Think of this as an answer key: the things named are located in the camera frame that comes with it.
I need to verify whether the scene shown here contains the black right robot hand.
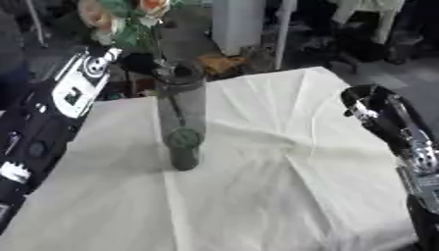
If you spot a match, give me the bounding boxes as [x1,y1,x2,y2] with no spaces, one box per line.
[339,83,436,156]

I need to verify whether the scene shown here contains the brown bag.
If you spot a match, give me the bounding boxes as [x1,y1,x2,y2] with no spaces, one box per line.
[195,53,251,77]

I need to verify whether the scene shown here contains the white cabinet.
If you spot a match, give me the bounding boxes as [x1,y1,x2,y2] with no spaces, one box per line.
[209,0,268,57]

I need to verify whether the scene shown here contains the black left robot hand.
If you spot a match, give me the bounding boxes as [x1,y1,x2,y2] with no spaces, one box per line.
[117,52,180,78]

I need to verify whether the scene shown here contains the white pole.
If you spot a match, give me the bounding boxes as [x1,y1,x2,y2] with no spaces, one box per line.
[272,0,301,71]

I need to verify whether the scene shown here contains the artificial flower bunch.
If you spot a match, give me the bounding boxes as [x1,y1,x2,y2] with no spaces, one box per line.
[75,0,192,131]

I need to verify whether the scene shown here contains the grey tripod leg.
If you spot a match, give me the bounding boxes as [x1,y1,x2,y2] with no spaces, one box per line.
[22,0,52,49]

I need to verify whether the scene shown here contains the white chair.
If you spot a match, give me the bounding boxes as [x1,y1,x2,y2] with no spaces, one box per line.
[330,0,409,45]

